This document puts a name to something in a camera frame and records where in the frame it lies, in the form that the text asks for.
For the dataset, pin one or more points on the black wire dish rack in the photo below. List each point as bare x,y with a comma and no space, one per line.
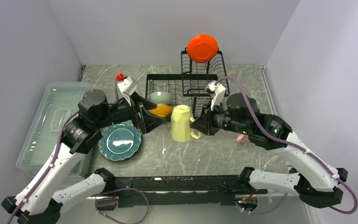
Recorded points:
188,87

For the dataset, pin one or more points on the orange plate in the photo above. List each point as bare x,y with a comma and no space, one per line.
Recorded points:
202,48

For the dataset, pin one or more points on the light green ceramic bowl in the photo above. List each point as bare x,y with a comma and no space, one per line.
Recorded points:
161,98

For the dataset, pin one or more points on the yellow ribbed bowl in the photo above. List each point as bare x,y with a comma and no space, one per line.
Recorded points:
162,111

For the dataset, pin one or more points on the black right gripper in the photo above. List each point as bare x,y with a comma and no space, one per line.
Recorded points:
203,124

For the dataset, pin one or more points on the pale yellow mug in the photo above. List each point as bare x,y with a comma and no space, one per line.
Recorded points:
181,119

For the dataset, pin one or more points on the clear plastic storage box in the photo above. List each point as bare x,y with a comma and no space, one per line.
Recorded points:
59,101

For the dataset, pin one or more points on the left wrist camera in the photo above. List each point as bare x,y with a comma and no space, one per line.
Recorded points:
127,87

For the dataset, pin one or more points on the teal scalloped plate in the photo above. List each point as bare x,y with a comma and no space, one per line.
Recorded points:
120,142

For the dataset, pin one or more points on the pink mug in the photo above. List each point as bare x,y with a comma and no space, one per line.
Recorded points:
242,139

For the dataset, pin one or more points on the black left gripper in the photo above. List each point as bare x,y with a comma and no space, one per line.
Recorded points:
148,121

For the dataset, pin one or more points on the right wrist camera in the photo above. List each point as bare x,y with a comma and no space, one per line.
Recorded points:
217,92

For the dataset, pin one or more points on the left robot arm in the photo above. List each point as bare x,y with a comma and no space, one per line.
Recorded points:
42,201

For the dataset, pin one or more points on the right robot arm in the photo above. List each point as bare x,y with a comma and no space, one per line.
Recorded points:
313,182

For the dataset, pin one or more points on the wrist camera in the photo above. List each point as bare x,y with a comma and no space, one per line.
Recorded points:
217,92
127,87

